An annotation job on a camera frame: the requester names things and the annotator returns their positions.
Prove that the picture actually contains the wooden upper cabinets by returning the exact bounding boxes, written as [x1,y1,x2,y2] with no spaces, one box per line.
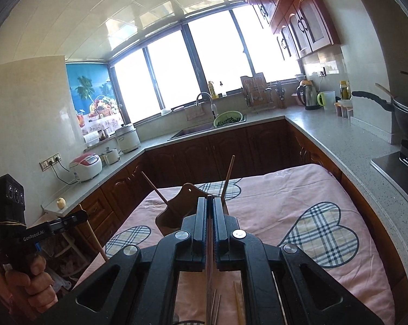
[241,0,342,61]

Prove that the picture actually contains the steel kitchen sink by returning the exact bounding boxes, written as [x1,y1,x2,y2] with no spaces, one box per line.
[168,115,248,142]

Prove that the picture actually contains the brown wooden utensil holder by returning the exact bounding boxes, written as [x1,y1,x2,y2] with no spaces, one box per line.
[155,183,204,238]

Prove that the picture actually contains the black power cable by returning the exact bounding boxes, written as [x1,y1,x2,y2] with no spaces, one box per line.
[51,161,79,185]

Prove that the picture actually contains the dark wooden chopstick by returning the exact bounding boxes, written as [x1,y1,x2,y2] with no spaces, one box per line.
[221,156,236,200]
[141,171,171,208]
[205,194,214,325]

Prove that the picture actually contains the gas stove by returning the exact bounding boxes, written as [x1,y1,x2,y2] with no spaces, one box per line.
[370,139,408,199]

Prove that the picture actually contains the small white pot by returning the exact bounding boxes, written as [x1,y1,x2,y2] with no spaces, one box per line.
[100,147,120,166]

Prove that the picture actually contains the person's left hand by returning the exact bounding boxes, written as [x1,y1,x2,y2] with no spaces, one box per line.
[4,254,59,317]

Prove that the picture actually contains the spice jar rack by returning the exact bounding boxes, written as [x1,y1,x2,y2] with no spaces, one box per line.
[335,100,355,118]

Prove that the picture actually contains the large kitchen window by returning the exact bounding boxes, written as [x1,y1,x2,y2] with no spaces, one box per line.
[111,5,303,126]

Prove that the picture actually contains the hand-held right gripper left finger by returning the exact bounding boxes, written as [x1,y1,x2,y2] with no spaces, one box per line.
[53,196,208,325]

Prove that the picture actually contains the wooden lower cabinets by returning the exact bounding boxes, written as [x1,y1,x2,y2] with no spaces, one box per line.
[43,117,408,298]

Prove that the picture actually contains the wooden cabinets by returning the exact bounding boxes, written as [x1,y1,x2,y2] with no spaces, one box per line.
[241,0,342,61]
[43,117,408,298]

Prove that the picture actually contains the tall white rice cooker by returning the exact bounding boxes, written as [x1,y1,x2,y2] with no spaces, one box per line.
[115,123,141,154]

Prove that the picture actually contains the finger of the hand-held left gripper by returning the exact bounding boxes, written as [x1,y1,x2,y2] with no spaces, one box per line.
[53,210,89,233]

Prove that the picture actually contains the white pitcher with green handle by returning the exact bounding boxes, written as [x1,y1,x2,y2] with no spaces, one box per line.
[317,91,336,113]

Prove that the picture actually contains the steel electric kettle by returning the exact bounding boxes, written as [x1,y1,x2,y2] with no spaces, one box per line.
[296,80,323,111]

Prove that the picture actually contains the chrome kitchen faucet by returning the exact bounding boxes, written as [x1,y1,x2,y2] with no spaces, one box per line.
[195,92,219,119]

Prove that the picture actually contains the light wooden chopstick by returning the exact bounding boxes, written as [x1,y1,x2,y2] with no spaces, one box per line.
[87,214,109,262]

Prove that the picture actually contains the carved wooden chopstick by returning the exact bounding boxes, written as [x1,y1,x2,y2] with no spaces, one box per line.
[233,280,246,325]

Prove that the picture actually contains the dish drying rack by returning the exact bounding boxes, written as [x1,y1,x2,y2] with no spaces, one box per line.
[240,71,269,107]

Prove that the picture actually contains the wall socket strip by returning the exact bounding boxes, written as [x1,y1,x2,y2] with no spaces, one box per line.
[39,155,62,171]

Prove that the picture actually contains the white and red rice cooker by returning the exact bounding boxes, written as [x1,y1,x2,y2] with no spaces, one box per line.
[69,153,102,182]

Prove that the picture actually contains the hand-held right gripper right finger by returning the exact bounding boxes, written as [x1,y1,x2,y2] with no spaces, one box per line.
[215,197,384,325]

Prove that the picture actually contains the pink plaid-heart blanket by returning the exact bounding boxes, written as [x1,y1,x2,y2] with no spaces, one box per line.
[73,163,399,325]

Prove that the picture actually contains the black wok with lid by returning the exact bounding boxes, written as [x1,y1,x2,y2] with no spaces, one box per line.
[351,71,408,143]

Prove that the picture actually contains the tropical fruit window blind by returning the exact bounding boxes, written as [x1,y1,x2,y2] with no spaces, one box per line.
[66,63,123,136]

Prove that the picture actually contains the green colander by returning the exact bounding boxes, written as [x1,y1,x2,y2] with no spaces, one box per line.
[213,110,243,127]

